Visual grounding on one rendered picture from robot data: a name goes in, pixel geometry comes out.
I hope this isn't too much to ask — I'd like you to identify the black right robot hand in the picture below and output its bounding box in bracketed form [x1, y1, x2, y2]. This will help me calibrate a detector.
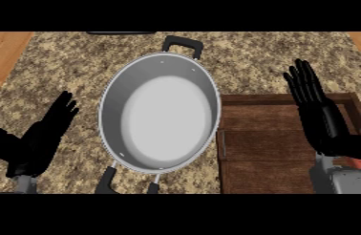
[282, 58, 361, 159]

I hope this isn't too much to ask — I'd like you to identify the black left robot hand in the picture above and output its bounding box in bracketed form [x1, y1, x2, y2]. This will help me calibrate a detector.
[0, 91, 81, 180]

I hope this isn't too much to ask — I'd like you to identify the orange sweet potato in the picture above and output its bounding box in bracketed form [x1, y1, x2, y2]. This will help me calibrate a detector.
[345, 157, 361, 170]

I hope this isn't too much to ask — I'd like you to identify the brown wooden tray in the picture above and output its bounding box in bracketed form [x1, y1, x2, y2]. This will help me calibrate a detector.
[215, 93, 361, 195]

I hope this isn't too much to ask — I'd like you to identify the silver pot with black handles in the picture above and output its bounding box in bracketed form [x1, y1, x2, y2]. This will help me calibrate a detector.
[94, 34, 223, 195]

